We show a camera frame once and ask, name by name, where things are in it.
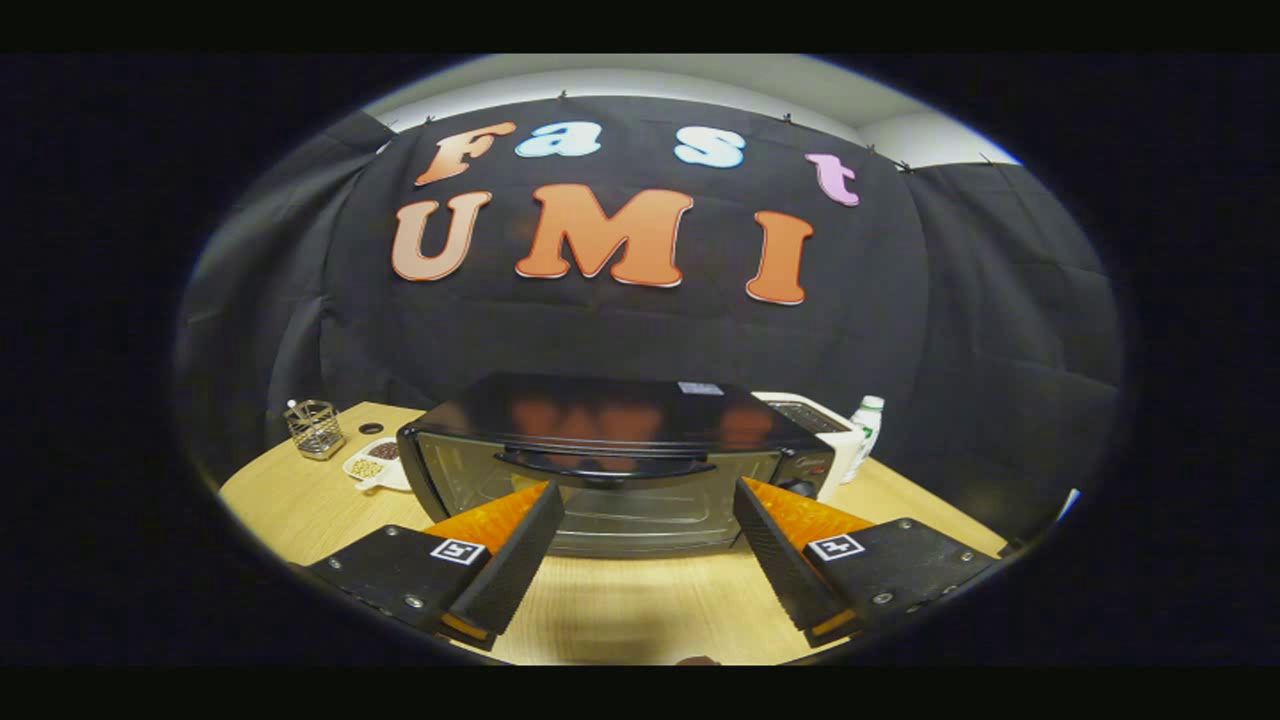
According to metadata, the white divided snack dish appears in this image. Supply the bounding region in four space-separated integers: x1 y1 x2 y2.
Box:
342 438 413 493

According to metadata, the wire mesh utensil holder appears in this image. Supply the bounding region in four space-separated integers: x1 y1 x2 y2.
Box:
285 400 347 461

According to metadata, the black toaster oven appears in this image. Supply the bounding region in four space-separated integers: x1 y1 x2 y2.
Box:
396 373 837 559

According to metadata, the white bread toaster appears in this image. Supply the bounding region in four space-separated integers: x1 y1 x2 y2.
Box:
752 391 866 486

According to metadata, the white bottle with green label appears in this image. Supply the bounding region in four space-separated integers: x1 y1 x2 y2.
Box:
848 395 886 471

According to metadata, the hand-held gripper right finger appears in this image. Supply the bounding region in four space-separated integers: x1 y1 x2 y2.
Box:
733 476 1001 649

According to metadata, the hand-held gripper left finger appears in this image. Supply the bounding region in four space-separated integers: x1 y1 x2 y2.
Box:
300 480 567 651

